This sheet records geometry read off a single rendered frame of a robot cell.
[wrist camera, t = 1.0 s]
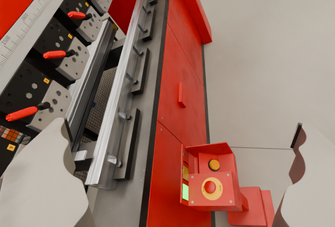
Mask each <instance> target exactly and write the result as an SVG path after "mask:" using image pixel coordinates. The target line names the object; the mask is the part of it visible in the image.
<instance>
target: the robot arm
mask: <svg viewBox="0 0 335 227"><path fill-rule="evenodd" d="M71 142H73V138H72V135H71V131H70V128H69V124H68V120H67V117H59V118H56V119H55V120H54V121H53V122H52V123H50V124H49V125H48V126H47V127H46V128H45V129H44V130H43V131H42V132H41V133H40V134H39V135H37V136H36V137H35V138H34V139H33V140H32V141H31V142H30V143H29V144H28V145H27V146H26V147H25V148H24V149H23V150H22V151H21V152H20V153H19V154H18V155H17V156H16V157H15V158H14V159H13V161H12V162H11V163H10V164H9V166H8V167H7V168H6V170H5V171H4V173H3V174H2V176H1V177H0V227H95V223H94V220H93V216H92V213H91V209H90V206H89V202H88V199H87V196H86V192H85V189H84V186H83V182H82V181H81V180H80V179H78V178H76V177H74V176H73V173H74V171H75V168H76V166H75V163H74V159H73V156H72V152H71V149H70V145H71ZM290 148H292V149H293V151H294V153H295V155H296V156H295V159H294V161H293V164H292V166H291V169H290V171H289V176H290V178H291V180H292V183H293V184H292V185H290V186H288V187H287V188H286V190H285V192H284V195H283V197H282V200H281V202H280V204H279V207H278V209H277V212H276V214H275V217H274V220H273V224H272V227H335V145H334V144H333V143H331V142H330V141H329V140H328V139H327V138H326V137H325V136H324V135H322V134H321V133H320V132H319V131H318V130H317V129H316V128H314V127H313V126H312V125H311V124H309V123H300V122H299V123H298V124H297V127H296V130H295V133H294V136H293V140H292V143H291V146H290Z"/></svg>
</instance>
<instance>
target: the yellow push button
mask: <svg viewBox="0 0 335 227"><path fill-rule="evenodd" d="M209 166H210V168H211V169H212V170H217V169H218V168H219V166H220V165H219V162H218V161H217V160H211V161H210V163H209Z"/></svg>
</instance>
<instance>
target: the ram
mask: <svg viewBox="0 0 335 227"><path fill-rule="evenodd" d="M33 1H34V0H0V41H1V40H2V38H3V37H4V36H5V35H6V34H7V32H8V31H9V30H10V29H11V27H12V26H13V25H14V24H15V23H16V21H17V20H18V19H19V18H20V17H21V15H22V14H23V13H24V12H25V11H26V9H27V8H28V7H29V6H30V4H31V3H32V2H33ZM62 2H63V0H50V2H49V3H48V4H47V6H46V7H45V8H44V10H43V11H42V13H41V14H40V15H39V17H38V18H37V19H36V21H35V22H34V23H33V25H32V26H31V27H30V29H29V30H28V32H27V33H26V34H25V36H24V37H23V38H22V40H21V41H20V42H19V44H18V45H17V46H16V48H15V49H14V50H13V52H12V53H11V54H10V56H9V57H8V58H7V60H6V61H5V62H4V64H3V65H2V66H1V68H0V94H1V93H2V91H3V90H4V88H5V87H6V85H7V84H8V82H9V81H10V79H11V78H12V76H13V75H14V73H15V72H16V70H17V69H18V67H19V66H20V64H21V63H22V61H23V60H24V58H25V57H26V55H27V54H28V52H29V51H30V49H31V48H32V46H33V45H34V43H35V42H36V40H37V39H38V37H39V36H40V34H41V33H42V32H43V30H44V29H45V27H46V26H47V24H48V23H49V21H50V20H51V18H52V17H53V15H54V14H55V12H56V11H57V9H58V8H59V6H60V5H61V3H62Z"/></svg>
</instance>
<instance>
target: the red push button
mask: <svg viewBox="0 0 335 227"><path fill-rule="evenodd" d="M204 189H205V191H206V192H207V193H209V194H211V193H213V192H214V191H215V190H216V184H215V183H214V182H213V181H207V182H206V183H205V184H204Z"/></svg>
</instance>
